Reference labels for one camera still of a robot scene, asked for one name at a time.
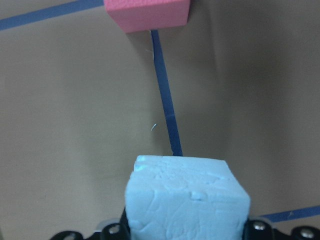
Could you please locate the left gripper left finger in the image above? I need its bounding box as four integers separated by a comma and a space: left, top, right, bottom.
50, 208, 130, 240

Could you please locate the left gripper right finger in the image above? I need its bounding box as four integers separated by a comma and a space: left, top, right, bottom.
241, 216, 320, 240

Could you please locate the light blue block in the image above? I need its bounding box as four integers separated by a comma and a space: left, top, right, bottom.
125, 155, 251, 240

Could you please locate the red block left far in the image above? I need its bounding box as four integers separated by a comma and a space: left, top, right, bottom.
103, 0, 191, 33

